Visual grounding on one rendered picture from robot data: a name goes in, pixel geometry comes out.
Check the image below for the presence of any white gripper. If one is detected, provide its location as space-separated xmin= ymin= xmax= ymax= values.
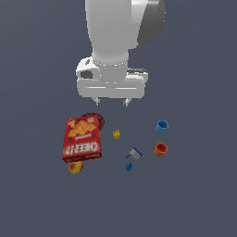
xmin=75 ymin=56 xmax=149 ymax=108

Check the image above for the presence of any dark red round can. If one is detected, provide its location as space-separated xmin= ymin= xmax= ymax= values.
xmin=81 ymin=112 xmax=106 ymax=131

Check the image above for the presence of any red Cheez-It cracker box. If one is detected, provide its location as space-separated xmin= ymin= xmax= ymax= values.
xmin=61 ymin=115 xmax=103 ymax=164

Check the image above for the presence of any blue plastic cup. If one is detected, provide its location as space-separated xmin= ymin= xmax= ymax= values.
xmin=155 ymin=119 xmax=169 ymax=134

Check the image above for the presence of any grey blue small padlock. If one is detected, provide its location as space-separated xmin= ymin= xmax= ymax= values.
xmin=125 ymin=146 xmax=143 ymax=161

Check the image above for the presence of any orange plastic cup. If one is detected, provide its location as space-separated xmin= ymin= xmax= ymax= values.
xmin=154 ymin=142 xmax=168 ymax=157

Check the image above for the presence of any yellow orange cup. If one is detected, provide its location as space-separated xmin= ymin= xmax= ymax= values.
xmin=68 ymin=160 xmax=84 ymax=175

